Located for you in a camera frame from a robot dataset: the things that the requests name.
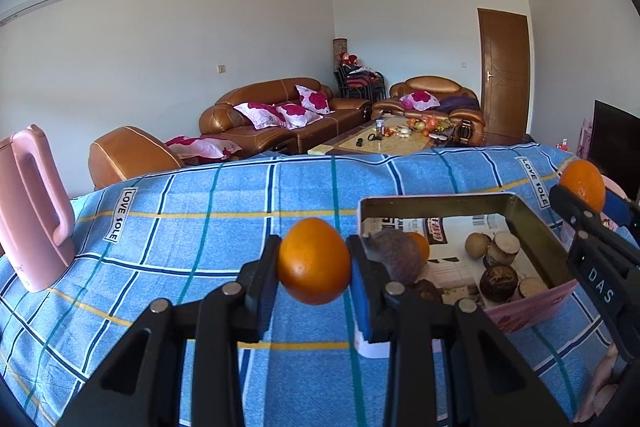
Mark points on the brown wooden door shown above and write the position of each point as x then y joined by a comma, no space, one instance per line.
502,77

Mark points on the pile of assorted fruit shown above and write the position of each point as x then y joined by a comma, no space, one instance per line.
427,125

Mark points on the orange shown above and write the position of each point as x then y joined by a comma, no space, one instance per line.
582,184
421,247
312,262

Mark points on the tan round fruit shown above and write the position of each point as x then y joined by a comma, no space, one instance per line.
477,245

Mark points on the person's right hand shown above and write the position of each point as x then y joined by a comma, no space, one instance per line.
607,384

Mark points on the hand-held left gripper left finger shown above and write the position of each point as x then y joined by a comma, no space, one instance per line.
267,287

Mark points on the pink tin box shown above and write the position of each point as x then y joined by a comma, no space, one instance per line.
525,312

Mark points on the cut sugarcane piece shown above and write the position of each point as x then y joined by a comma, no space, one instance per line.
533,288

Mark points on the small jar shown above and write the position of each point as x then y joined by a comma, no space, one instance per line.
502,247

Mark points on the red stuffed toys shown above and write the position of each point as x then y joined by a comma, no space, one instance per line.
348,58

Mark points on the coffee table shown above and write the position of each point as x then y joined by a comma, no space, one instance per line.
380,146

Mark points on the brown leather sofa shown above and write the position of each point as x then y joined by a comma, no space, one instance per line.
250,94

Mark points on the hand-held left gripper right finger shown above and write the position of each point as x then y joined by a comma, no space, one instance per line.
361,307

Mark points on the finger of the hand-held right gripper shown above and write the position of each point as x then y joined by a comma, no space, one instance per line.
625,212
580,219

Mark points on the tall woven cylinder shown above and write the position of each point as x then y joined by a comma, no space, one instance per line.
339,47

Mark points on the brown leather footstool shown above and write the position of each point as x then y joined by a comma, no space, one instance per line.
130,152

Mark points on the printed paper liner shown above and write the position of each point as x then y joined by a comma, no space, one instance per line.
452,267

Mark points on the floral pillow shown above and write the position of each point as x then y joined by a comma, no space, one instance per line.
260,114
299,114
314,99
420,99

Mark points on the brown leather armchair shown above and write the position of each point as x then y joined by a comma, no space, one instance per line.
430,84

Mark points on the purple blanket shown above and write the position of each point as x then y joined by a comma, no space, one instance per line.
460,103

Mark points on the blue checked cloth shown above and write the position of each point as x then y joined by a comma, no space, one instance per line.
175,232

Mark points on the pink carton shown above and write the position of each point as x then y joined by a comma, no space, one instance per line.
584,137

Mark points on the stacked dark chairs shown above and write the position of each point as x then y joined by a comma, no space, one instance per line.
357,84

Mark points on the drink can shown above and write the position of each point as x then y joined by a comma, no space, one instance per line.
380,128

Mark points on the pink electric kettle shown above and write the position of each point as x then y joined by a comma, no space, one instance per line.
30,227

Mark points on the black television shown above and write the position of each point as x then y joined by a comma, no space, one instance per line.
615,142

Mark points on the small red bottle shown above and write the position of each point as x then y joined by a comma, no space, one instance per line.
564,144

